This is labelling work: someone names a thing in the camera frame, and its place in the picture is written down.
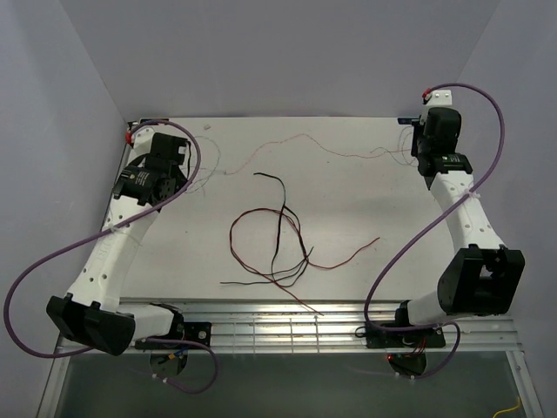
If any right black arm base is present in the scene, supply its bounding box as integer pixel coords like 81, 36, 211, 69
354, 326, 446, 378

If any aluminium rail frame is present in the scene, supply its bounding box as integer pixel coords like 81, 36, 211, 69
39, 117, 547, 417

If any yellow wire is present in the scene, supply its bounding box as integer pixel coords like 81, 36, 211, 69
493, 396, 521, 418

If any blue corner label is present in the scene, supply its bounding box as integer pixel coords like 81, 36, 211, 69
397, 117, 419, 126
138, 118, 169, 125

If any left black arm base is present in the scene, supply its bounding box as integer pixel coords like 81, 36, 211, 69
133, 322, 212, 378

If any right blue corner label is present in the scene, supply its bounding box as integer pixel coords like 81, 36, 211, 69
397, 117, 419, 126

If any red black paired wire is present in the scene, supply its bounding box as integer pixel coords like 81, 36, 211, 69
228, 206, 381, 315

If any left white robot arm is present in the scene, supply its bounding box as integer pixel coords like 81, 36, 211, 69
46, 130, 191, 355

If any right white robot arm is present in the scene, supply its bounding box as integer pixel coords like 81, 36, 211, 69
393, 106, 525, 346

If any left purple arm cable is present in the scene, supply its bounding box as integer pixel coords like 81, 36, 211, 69
3, 119, 221, 395

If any left blue corner label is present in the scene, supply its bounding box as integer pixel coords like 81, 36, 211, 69
138, 118, 169, 125

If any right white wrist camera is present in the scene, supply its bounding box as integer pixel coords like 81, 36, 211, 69
422, 89, 453, 107

